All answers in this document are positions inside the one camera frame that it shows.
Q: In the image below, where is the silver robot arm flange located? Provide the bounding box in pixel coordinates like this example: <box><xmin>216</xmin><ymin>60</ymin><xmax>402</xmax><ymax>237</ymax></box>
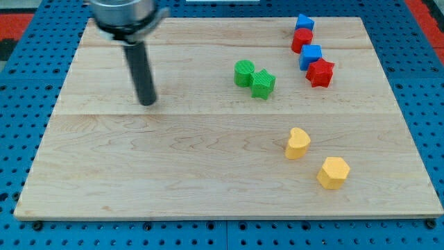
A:
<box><xmin>89</xmin><ymin>0</ymin><xmax>170</xmax><ymax>45</ymax></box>

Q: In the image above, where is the yellow heart block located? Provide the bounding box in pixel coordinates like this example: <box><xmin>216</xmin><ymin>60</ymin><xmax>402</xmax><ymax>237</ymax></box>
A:
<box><xmin>284</xmin><ymin>127</ymin><xmax>311</xmax><ymax>160</ymax></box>

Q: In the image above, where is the light wooden board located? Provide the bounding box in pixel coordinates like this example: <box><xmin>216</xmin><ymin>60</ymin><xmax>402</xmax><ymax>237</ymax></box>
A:
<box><xmin>14</xmin><ymin>17</ymin><xmax>443</xmax><ymax>221</ymax></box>

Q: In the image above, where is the green star block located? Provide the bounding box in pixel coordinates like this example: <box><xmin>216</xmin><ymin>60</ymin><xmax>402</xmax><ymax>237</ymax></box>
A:
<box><xmin>250</xmin><ymin>69</ymin><xmax>275</xmax><ymax>100</ymax></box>

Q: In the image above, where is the green cylinder block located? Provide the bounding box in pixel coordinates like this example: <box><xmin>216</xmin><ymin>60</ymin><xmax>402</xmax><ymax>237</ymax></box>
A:
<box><xmin>234</xmin><ymin>60</ymin><xmax>255</xmax><ymax>88</ymax></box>

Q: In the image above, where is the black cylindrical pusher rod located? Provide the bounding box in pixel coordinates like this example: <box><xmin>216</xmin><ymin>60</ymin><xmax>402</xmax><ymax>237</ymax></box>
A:
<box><xmin>123</xmin><ymin>42</ymin><xmax>157</xmax><ymax>106</ymax></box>

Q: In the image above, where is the red star block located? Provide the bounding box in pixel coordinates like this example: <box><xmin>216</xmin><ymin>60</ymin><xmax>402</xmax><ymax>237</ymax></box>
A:
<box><xmin>305</xmin><ymin>58</ymin><xmax>335</xmax><ymax>88</ymax></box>

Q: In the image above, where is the blue cube block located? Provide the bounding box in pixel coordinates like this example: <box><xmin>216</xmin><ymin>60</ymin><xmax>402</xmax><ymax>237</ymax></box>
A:
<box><xmin>299</xmin><ymin>44</ymin><xmax>323</xmax><ymax>71</ymax></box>

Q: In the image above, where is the red cylinder block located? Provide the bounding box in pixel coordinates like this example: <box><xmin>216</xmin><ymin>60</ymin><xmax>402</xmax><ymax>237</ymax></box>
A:
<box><xmin>291</xmin><ymin>28</ymin><xmax>314</xmax><ymax>53</ymax></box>

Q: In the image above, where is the yellow hexagon block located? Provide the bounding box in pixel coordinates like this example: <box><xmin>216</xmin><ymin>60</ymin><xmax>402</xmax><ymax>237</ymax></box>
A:
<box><xmin>316</xmin><ymin>156</ymin><xmax>350</xmax><ymax>190</ymax></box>

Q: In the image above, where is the blue triangle block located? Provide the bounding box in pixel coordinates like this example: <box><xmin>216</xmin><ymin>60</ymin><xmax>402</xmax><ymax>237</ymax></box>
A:
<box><xmin>295</xmin><ymin>13</ymin><xmax>315</xmax><ymax>31</ymax></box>

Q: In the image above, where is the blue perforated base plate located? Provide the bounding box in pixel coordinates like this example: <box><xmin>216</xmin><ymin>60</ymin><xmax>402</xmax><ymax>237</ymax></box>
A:
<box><xmin>1</xmin><ymin>0</ymin><xmax>443</xmax><ymax>249</ymax></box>

